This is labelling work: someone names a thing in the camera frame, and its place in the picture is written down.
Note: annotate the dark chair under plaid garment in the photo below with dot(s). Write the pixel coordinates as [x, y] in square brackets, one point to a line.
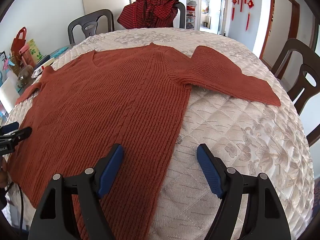
[181, 15]

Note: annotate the grey plastic chair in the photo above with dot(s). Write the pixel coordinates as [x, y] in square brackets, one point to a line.
[75, 27]

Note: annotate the rust knit sweater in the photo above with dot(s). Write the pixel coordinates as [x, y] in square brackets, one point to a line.
[112, 92]

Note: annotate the red gift bag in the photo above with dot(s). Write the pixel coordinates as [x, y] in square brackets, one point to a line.
[18, 45]

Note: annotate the pink tumbler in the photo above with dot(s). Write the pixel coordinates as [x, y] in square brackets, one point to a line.
[23, 55]

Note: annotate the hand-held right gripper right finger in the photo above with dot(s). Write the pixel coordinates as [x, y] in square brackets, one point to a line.
[208, 172]

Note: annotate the red plaid garment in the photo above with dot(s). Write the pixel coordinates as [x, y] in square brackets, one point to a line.
[140, 15]

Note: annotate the long white box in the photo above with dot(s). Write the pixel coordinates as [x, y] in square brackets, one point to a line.
[41, 70]

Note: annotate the dark blue case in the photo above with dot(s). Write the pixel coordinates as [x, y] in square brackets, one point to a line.
[43, 59]

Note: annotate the wicker basket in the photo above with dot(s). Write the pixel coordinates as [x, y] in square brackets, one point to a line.
[15, 66]

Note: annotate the brown door frame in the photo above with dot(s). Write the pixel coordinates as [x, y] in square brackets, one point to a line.
[296, 10]

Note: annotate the teal doily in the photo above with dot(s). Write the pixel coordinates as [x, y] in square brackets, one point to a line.
[58, 52]

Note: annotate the brown wooden chair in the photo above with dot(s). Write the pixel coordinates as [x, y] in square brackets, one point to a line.
[287, 55]

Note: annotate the green floral bag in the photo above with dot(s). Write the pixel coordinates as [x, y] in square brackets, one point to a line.
[35, 51]

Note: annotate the white tissue roll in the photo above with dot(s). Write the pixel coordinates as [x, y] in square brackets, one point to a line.
[8, 95]

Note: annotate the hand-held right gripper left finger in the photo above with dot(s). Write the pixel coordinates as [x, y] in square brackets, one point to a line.
[110, 172]

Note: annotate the white spray bottle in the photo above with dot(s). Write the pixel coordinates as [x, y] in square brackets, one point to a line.
[5, 62]

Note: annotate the beige quilted floral blanket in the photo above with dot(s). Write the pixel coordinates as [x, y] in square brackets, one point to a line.
[237, 130]

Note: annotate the glass teapot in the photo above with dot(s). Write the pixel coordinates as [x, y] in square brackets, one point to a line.
[25, 76]

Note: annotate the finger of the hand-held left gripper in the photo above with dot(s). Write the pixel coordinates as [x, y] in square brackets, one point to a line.
[22, 133]
[11, 126]

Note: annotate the person's left hand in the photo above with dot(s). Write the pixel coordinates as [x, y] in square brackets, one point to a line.
[2, 172]

